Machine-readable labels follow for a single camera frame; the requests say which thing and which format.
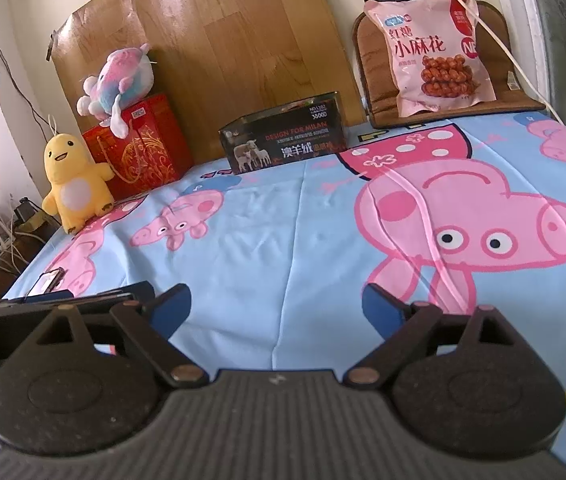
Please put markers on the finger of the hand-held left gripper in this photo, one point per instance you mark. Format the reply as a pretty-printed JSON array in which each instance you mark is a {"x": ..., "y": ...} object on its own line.
[{"x": 98, "y": 294}]

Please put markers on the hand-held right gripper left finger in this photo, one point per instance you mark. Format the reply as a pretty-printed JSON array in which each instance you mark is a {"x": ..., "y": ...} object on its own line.
[{"x": 170, "y": 310}]

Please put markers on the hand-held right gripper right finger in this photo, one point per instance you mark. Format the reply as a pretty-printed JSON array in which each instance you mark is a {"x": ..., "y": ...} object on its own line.
[{"x": 380, "y": 310}]

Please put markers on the black cardboard box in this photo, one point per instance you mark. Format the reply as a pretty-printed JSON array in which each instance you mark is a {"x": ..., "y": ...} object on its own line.
[{"x": 288, "y": 140}]

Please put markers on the black smartphone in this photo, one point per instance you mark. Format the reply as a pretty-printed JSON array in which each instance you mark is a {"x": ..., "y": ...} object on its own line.
[{"x": 47, "y": 282}]

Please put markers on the black power brick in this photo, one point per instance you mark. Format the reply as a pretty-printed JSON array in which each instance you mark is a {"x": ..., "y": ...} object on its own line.
[{"x": 25, "y": 211}]

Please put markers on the yellow plush duck toy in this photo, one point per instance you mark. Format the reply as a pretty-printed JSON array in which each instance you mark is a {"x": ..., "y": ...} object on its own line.
[{"x": 75, "y": 185}]

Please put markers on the cartoon pig printed bed sheet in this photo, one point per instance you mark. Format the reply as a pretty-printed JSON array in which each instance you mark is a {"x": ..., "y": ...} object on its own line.
[{"x": 288, "y": 220}]

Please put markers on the red gift bag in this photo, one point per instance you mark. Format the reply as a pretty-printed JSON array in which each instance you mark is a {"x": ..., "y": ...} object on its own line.
[{"x": 153, "y": 150}]

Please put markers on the pastel unicorn plush toy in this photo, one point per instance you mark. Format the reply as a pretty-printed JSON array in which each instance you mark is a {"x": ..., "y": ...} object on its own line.
[{"x": 123, "y": 80}]

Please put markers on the large pink snack bag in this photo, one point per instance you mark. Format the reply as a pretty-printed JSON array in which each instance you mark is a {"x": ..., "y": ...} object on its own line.
[{"x": 433, "y": 55}]

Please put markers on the brown seat cushion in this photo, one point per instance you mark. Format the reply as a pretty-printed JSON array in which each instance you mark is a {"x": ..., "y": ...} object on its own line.
[{"x": 508, "y": 80}]

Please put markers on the wooden board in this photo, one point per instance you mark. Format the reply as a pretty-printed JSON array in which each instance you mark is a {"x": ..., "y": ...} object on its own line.
[{"x": 238, "y": 50}]

